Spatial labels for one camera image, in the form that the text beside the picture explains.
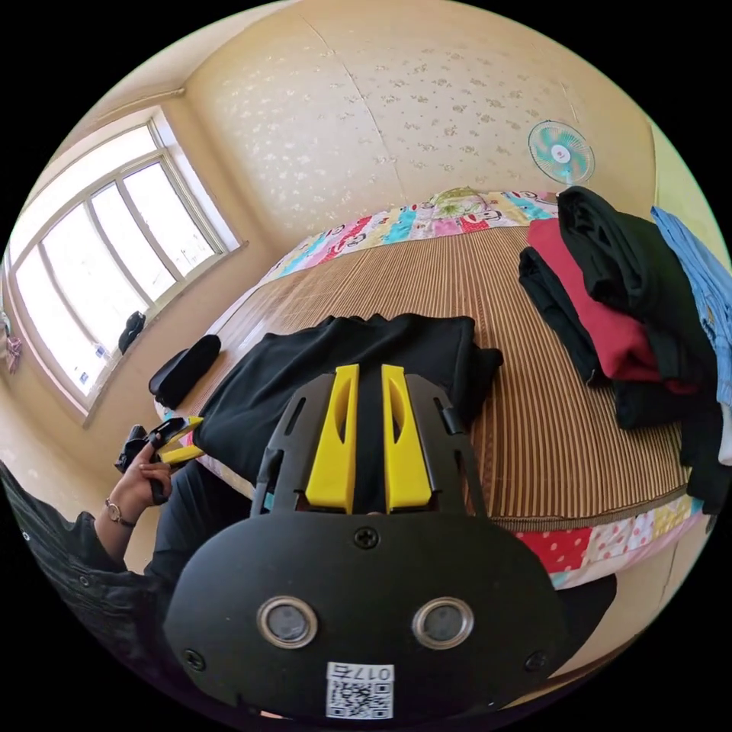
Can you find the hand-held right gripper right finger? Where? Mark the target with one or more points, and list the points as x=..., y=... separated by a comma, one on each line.
x=406, y=457

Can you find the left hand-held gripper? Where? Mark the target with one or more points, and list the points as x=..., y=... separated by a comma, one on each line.
x=132, y=447

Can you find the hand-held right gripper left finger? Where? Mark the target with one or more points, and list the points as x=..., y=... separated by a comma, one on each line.
x=334, y=452

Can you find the black long sleeve shirt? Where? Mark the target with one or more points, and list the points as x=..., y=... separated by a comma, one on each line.
x=354, y=343

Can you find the person's left forearm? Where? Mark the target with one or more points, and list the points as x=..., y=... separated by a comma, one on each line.
x=114, y=534

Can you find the person's left hand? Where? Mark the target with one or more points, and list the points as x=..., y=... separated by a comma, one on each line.
x=142, y=483

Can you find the black bag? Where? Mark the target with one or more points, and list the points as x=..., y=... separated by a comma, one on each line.
x=131, y=333

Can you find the bed with woven mat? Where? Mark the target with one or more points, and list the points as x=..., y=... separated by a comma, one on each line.
x=543, y=429

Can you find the person's body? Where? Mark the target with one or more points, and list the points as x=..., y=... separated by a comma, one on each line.
x=86, y=595

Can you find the window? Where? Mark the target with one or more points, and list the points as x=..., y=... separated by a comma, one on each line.
x=103, y=274

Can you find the pile of clothes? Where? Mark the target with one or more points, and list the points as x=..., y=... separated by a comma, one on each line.
x=617, y=337

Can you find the teal wall fan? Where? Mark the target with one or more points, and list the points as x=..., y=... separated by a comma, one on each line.
x=560, y=153

